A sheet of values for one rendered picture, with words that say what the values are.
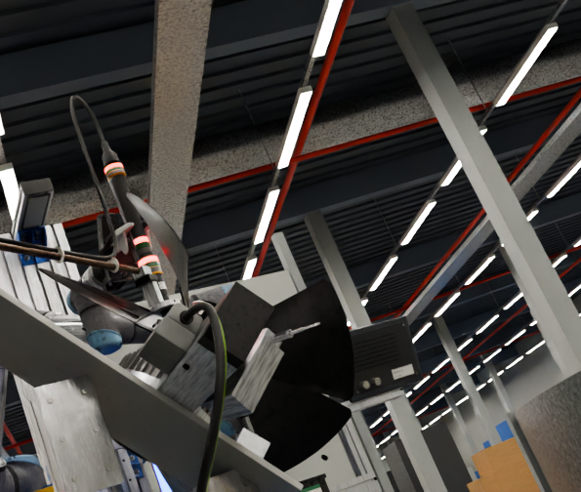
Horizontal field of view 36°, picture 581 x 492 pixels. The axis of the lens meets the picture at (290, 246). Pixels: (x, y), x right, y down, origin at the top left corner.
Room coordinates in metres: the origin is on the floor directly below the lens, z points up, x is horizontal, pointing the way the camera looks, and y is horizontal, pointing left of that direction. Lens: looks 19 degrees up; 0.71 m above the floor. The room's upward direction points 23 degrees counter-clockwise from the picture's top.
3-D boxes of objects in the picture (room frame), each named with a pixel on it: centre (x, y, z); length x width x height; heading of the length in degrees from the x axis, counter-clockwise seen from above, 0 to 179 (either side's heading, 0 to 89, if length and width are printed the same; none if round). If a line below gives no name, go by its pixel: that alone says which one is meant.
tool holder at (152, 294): (1.80, 0.30, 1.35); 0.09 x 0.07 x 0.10; 159
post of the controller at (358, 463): (2.40, 0.06, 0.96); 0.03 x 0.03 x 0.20; 34
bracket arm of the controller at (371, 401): (2.46, -0.02, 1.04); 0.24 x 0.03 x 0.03; 124
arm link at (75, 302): (2.01, 0.50, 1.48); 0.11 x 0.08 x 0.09; 44
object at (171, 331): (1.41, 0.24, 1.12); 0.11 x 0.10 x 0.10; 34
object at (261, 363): (1.48, 0.16, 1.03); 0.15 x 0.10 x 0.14; 124
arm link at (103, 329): (2.02, 0.49, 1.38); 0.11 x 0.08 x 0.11; 150
